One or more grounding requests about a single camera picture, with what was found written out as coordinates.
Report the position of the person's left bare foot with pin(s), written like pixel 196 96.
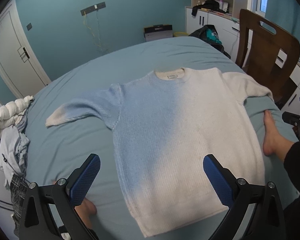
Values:
pixel 85 211

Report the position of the black garment on cabinet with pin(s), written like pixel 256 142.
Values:
pixel 210 5

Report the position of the blue and white knit sweater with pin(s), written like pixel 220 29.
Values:
pixel 162 129

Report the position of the white bedroom door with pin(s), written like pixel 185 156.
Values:
pixel 19 66

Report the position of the white cabinet with shelves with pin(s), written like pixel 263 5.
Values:
pixel 226 22

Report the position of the person's bare foot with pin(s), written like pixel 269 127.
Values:
pixel 85 211
pixel 274 142

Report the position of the brown wooden chair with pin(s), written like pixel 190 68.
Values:
pixel 268 53

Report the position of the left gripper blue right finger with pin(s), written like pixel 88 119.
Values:
pixel 267 219

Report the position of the pile of grey clothes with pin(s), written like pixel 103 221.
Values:
pixel 13 152

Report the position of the black and teal bag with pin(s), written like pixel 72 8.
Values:
pixel 208 34

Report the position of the person's right bare foot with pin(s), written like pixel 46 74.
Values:
pixel 274 142

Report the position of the white puffy duvet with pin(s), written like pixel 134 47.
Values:
pixel 13 112

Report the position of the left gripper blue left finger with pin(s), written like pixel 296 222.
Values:
pixel 37 221

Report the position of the black and white box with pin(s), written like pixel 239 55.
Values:
pixel 157 32

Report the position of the yellow bin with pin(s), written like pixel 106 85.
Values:
pixel 180 34

